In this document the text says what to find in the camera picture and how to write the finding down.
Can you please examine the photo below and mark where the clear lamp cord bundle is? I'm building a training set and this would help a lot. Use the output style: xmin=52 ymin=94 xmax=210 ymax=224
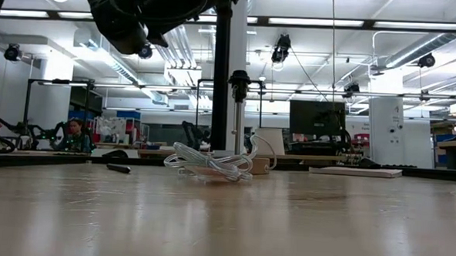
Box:
xmin=163 ymin=129 xmax=279 ymax=186

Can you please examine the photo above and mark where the wooden lamp stand black socket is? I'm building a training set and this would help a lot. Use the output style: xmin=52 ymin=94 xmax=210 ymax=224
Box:
xmin=223 ymin=69 xmax=275 ymax=176

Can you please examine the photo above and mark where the white tapered container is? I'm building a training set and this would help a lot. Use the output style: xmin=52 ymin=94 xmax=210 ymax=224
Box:
xmin=252 ymin=126 xmax=287 ymax=157

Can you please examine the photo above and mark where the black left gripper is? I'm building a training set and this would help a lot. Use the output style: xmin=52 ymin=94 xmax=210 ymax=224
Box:
xmin=147 ymin=0 xmax=246 ymax=29

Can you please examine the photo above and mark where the person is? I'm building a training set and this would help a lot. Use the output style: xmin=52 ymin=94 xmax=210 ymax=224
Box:
xmin=55 ymin=116 xmax=92 ymax=153

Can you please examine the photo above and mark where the black ceiling cord reel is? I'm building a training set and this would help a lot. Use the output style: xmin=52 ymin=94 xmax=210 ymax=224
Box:
xmin=343 ymin=82 xmax=361 ymax=99
xmin=271 ymin=32 xmax=293 ymax=64
xmin=137 ymin=42 xmax=155 ymax=61
xmin=417 ymin=52 xmax=436 ymax=69
xmin=3 ymin=42 xmax=22 ymax=62

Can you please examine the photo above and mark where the silver ventilation duct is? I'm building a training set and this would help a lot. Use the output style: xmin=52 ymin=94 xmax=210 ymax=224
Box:
xmin=384 ymin=29 xmax=456 ymax=72
xmin=72 ymin=28 xmax=171 ymax=106

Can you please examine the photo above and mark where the black workstation frame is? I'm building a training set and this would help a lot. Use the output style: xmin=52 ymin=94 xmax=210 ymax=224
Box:
xmin=21 ymin=76 xmax=97 ymax=153

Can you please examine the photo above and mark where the black monitor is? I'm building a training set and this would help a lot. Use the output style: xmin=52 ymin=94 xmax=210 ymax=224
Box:
xmin=288 ymin=99 xmax=348 ymax=139

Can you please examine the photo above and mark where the long ceiling light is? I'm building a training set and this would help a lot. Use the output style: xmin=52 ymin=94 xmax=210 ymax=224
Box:
xmin=0 ymin=8 xmax=50 ymax=19
xmin=373 ymin=19 xmax=456 ymax=32
xmin=267 ymin=15 xmax=365 ymax=29

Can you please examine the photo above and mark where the black pen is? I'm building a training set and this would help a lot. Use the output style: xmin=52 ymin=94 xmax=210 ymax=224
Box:
xmin=106 ymin=162 xmax=132 ymax=175

